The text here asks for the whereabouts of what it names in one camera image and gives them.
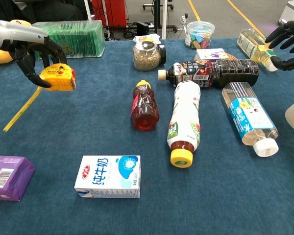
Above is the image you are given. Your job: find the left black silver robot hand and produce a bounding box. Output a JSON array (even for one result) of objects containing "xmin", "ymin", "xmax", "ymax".
[{"xmin": 0, "ymin": 19, "xmax": 68, "ymax": 88}]

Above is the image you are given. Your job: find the yellow tape measure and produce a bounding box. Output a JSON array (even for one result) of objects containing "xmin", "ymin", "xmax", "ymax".
[{"xmin": 3, "ymin": 63, "xmax": 77, "ymax": 132}]

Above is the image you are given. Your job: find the white machine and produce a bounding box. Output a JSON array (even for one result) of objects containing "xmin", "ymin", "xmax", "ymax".
[{"xmin": 277, "ymin": 0, "xmax": 294, "ymax": 25}]

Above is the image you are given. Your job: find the yellow plush toy brown scarf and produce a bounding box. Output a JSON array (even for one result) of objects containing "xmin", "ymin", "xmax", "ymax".
[{"xmin": 0, "ymin": 19, "xmax": 32, "ymax": 64}]

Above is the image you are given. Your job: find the pale yellow drink bottle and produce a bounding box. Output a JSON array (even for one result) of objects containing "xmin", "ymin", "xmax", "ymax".
[{"xmin": 237, "ymin": 28, "xmax": 283, "ymax": 72}]

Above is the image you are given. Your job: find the clear box of green packets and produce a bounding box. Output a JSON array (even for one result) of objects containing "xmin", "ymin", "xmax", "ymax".
[{"xmin": 31, "ymin": 20, "xmax": 106, "ymax": 59}]

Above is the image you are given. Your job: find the small white purple box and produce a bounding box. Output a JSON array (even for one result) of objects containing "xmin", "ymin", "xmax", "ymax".
[{"xmin": 195, "ymin": 48, "xmax": 230, "ymax": 61}]

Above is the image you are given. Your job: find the clear bottle blue label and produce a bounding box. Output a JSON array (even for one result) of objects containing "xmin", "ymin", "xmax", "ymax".
[{"xmin": 221, "ymin": 82, "xmax": 279, "ymax": 158}]

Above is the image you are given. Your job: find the red cabinet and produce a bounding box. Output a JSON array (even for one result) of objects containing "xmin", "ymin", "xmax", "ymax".
[{"xmin": 91, "ymin": 0, "xmax": 128, "ymax": 27}]

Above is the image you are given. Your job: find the clear jar of colourful clips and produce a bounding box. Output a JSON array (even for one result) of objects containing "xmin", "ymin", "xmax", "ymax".
[{"xmin": 185, "ymin": 21, "xmax": 216, "ymax": 49}]

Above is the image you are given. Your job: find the blue table mat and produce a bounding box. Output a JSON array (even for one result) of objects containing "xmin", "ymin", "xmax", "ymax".
[{"xmin": 0, "ymin": 36, "xmax": 294, "ymax": 235}]

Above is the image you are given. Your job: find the small black box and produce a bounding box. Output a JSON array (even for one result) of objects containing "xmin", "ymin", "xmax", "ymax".
[{"xmin": 136, "ymin": 21, "xmax": 150, "ymax": 36}]

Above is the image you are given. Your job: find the packaged bread snack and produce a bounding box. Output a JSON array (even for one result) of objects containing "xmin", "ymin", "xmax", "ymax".
[{"xmin": 133, "ymin": 34, "xmax": 161, "ymax": 45}]

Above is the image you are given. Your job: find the glass seed jar black lid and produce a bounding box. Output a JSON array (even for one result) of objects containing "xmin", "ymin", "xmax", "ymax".
[{"xmin": 133, "ymin": 40, "xmax": 167, "ymax": 71}]

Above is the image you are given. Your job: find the white floral bottle yellow cap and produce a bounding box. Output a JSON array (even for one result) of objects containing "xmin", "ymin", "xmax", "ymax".
[{"xmin": 167, "ymin": 81, "xmax": 201, "ymax": 168}]

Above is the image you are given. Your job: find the purple carton box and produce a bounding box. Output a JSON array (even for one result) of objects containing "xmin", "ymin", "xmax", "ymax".
[{"xmin": 0, "ymin": 155, "xmax": 36, "ymax": 202}]

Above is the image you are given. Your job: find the bear shaped honey bottle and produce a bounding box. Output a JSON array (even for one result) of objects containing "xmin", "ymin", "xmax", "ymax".
[{"xmin": 131, "ymin": 79, "xmax": 160, "ymax": 132}]

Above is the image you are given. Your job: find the white blue milk carton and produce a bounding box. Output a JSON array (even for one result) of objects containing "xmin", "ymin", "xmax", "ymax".
[{"xmin": 74, "ymin": 155, "xmax": 142, "ymax": 199}]

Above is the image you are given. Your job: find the white slanted frame leg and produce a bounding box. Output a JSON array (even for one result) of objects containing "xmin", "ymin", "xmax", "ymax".
[{"xmin": 84, "ymin": 0, "xmax": 93, "ymax": 22}]

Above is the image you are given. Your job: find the white upright post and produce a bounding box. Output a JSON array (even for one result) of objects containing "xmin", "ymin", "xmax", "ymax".
[{"xmin": 161, "ymin": 0, "xmax": 168, "ymax": 40}]

